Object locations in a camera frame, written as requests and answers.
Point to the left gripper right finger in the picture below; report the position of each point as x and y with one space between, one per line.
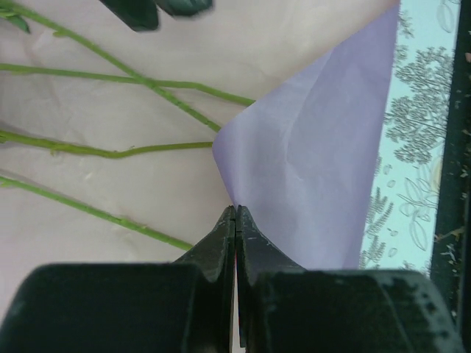
256 254

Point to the pale pink fake flower stem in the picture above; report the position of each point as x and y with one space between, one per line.
121 221

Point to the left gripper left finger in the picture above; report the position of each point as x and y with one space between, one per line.
214 255

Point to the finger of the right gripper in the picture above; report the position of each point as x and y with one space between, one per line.
142 15

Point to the floral patterned table mat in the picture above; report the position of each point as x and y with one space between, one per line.
401 221

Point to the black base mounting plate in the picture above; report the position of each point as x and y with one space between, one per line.
447 267

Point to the cream rose fake flower stem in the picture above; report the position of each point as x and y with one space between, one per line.
23 69

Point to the dark pink fake flower stem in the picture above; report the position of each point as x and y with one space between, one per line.
59 146

